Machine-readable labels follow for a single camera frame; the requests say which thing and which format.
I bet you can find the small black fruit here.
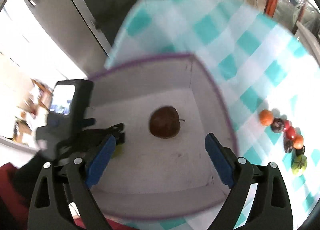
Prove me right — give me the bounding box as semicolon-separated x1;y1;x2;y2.
295;145;305;156

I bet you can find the dark purple plum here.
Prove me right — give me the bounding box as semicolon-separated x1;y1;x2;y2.
270;118;285;133

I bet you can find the dark red apple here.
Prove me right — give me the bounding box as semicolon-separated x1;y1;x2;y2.
149;106;185;139

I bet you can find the red tomato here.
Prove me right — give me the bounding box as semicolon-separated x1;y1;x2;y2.
283;119;292;132
285;126;296;140

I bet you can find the grey refrigerator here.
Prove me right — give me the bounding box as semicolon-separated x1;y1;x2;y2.
26;0;137;75

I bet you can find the orange tangerine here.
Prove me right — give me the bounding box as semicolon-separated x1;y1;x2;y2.
259;109;274;126
293;134;304;150

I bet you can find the teal white checkered tablecloth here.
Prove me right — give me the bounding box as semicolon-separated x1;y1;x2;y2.
105;0;319;228

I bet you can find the green apple on table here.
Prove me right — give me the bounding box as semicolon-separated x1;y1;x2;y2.
291;155;308;175

